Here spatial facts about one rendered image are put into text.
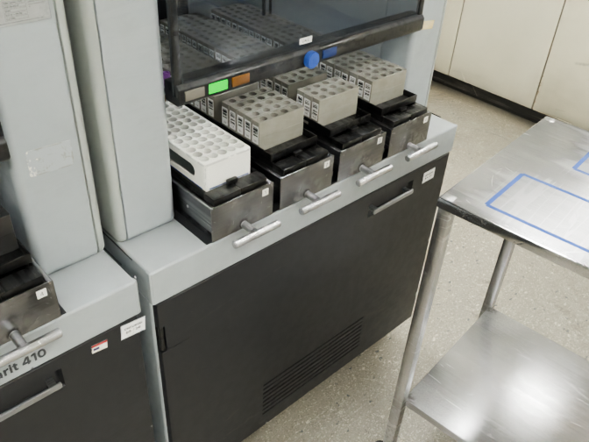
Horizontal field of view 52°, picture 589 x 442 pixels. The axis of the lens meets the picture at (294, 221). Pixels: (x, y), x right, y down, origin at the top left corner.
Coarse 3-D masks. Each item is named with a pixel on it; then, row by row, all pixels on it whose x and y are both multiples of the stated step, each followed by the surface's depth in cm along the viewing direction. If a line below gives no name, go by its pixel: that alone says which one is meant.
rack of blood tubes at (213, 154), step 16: (176, 112) 114; (192, 112) 114; (176, 128) 108; (192, 128) 108; (208, 128) 109; (176, 144) 104; (192, 144) 106; (208, 144) 106; (224, 144) 105; (240, 144) 105; (176, 160) 110; (192, 160) 101; (208, 160) 100; (224, 160) 101; (240, 160) 104; (192, 176) 103; (208, 176) 100; (224, 176) 103
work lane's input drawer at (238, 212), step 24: (192, 192) 103; (216, 192) 101; (240, 192) 103; (264, 192) 106; (192, 216) 105; (216, 216) 101; (240, 216) 105; (264, 216) 109; (216, 240) 104; (240, 240) 101
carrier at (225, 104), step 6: (252, 90) 119; (258, 90) 119; (264, 90) 120; (270, 90) 119; (234, 96) 116; (240, 96) 117; (246, 96) 116; (252, 96) 117; (222, 102) 114; (228, 102) 114; (234, 102) 116; (222, 108) 115; (228, 108) 114; (222, 114) 116; (228, 114) 114; (222, 120) 117; (228, 120) 115; (228, 126) 116
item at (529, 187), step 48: (528, 144) 120; (576, 144) 121; (480, 192) 105; (528, 192) 106; (576, 192) 106; (432, 240) 108; (528, 240) 95; (576, 240) 95; (432, 288) 114; (480, 336) 152; (528, 336) 152; (432, 384) 139; (480, 384) 139; (528, 384) 140; (576, 384) 141; (480, 432) 129; (528, 432) 130; (576, 432) 130
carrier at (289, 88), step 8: (312, 72) 128; (320, 72) 129; (288, 80) 124; (296, 80) 124; (304, 80) 125; (312, 80) 126; (320, 80) 128; (288, 88) 123; (296, 88) 124; (288, 96) 124; (296, 96) 125
